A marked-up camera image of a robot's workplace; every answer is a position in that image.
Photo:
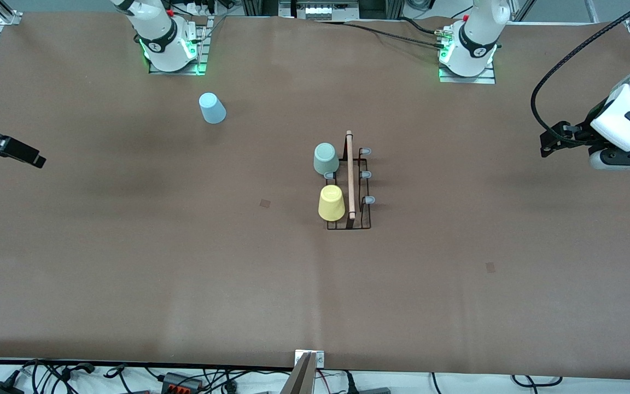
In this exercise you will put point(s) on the pale green plastic cup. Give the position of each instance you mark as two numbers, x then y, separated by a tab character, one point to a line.
326	158

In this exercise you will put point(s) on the yellow plastic cup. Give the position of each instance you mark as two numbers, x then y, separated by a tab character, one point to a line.
331	203

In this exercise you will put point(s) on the light blue plastic cup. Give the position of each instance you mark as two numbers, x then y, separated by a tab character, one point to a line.
212	108

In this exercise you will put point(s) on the power strip with plugs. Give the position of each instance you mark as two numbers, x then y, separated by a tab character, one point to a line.
200	6

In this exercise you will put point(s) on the black power adapter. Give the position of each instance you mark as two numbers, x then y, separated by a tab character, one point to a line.
0	388

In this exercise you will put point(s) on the control box with white connectors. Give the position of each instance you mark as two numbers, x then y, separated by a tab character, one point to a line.
318	10

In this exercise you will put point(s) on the black orange connector box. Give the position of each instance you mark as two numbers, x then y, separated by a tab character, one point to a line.
181	382

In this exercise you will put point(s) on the brown table mat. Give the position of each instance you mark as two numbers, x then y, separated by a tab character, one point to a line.
315	284

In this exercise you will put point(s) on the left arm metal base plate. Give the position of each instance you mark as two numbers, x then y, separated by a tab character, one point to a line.
465	80

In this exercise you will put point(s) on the small metal bracket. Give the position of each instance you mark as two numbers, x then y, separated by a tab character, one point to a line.
319	358

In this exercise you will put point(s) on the grey camera mount bar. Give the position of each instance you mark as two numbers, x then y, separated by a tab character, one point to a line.
299	380

